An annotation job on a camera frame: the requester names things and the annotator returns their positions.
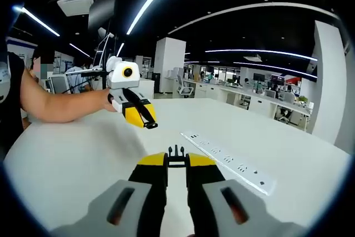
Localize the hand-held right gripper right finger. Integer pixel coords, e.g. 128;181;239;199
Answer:
185;153;308;237

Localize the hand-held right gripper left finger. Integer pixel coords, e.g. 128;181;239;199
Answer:
51;152;169;237

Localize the black pronged plastic buckle part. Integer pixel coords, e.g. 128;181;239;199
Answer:
167;144;186;168

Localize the white cabinet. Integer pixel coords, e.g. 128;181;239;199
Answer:
137;78;156;100

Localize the white laptop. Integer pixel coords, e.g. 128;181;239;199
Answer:
65;50;104;76

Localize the white office chair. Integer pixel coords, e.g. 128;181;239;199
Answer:
176;74;195;99

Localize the white table socket strip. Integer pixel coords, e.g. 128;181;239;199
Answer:
180;131;278;196

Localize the grey office chair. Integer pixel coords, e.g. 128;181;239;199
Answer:
49;73;73;95

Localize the black flat panel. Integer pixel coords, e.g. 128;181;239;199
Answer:
88;0;121;32

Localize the white ceiling air conditioner unit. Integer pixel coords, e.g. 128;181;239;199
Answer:
56;0;95;17

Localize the row of white office desks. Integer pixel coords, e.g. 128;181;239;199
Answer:
191;78;312;133

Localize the person's black shirt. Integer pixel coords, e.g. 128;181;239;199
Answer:
0;50;26;162

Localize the white chest-worn device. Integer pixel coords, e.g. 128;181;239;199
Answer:
0;61;12;103

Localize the ceiling air vent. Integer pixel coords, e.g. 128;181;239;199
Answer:
243;54;263;63

